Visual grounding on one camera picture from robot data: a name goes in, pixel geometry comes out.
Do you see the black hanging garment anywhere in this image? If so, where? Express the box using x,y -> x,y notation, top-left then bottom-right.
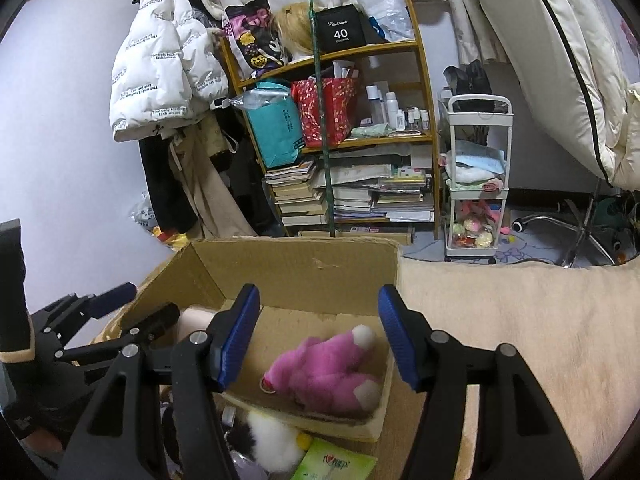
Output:
139,132 -> 198,233

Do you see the beige coat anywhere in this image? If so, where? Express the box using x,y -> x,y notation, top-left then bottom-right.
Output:
167,125 -> 258,241

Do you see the stack of books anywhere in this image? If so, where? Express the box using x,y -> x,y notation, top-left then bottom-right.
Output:
264,152 -> 436,226

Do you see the black box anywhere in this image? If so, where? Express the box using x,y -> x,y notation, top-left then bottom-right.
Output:
315,5 -> 368,53

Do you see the pink plush toy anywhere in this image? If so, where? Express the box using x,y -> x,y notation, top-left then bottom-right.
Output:
262,324 -> 383,416

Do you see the green tissue packet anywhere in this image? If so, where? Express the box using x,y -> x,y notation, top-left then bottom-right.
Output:
290,437 -> 378,480

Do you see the white fluffy plush toy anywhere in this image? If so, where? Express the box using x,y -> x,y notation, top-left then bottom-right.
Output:
227,410 -> 313,476

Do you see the printed tote bag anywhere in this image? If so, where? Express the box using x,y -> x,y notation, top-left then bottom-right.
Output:
222,0 -> 291,78

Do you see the pale pink soft roll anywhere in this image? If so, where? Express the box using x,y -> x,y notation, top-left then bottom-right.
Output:
177,307 -> 219,346

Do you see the cream duvet with black trim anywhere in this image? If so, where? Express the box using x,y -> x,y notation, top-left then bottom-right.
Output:
437,0 -> 640,188

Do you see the wooden bookshelf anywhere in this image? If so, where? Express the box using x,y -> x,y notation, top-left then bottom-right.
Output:
217,0 -> 443,241

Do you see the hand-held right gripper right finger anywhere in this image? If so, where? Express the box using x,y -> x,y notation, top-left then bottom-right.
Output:
377,284 -> 584,480

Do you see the small white plastic bag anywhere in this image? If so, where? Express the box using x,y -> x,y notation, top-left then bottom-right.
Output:
131,195 -> 156,231

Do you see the white puffer jacket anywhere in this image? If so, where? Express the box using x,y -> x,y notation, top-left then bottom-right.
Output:
109,0 -> 231,142

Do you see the group of white cosmetic bottles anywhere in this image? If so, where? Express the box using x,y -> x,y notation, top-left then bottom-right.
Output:
357,82 -> 432,131

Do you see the cardboard box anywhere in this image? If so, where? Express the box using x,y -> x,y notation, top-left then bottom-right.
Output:
117,237 -> 403,443

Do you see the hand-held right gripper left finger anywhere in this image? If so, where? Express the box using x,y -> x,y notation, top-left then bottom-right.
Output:
56,284 -> 262,480

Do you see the blonde wig on head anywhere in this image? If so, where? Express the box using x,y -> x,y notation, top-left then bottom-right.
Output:
270,2 -> 318,63

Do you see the office chair base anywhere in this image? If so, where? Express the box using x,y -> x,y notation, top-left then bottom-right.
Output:
512,180 -> 621,268

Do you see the black panel with cream edge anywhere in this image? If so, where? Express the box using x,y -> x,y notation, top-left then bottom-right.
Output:
0,219 -> 37,363

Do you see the teal paper bag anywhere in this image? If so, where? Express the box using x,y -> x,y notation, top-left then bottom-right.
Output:
242,82 -> 306,168

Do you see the dark green plush toy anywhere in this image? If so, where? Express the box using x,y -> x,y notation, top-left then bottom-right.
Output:
595,197 -> 632,263

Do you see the pile of small plush toys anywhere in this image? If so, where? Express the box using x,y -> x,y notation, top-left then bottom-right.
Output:
450,199 -> 503,250

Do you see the white trolley cart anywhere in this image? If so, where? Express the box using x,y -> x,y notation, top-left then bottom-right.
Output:
439,94 -> 515,263

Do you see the yellow and red bag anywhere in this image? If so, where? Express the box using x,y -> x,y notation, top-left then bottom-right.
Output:
152,225 -> 193,252

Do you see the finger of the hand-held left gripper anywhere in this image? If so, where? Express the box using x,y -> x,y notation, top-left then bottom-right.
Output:
27,282 -> 138,346
52,304 -> 181,367

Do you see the pile of folded cloths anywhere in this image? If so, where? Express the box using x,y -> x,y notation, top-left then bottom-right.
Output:
440,140 -> 508,192

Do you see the black bag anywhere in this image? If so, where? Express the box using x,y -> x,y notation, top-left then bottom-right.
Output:
442,60 -> 496,146

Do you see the red gift bag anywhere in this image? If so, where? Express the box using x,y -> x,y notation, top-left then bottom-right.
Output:
291,77 -> 358,148

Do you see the beige blanket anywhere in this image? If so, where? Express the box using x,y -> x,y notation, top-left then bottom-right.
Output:
397,255 -> 640,480

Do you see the green pole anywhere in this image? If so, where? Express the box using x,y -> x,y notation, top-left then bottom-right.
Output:
306,0 -> 337,238

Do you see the pale green cloth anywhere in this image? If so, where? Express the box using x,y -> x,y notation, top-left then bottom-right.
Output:
350,122 -> 396,139

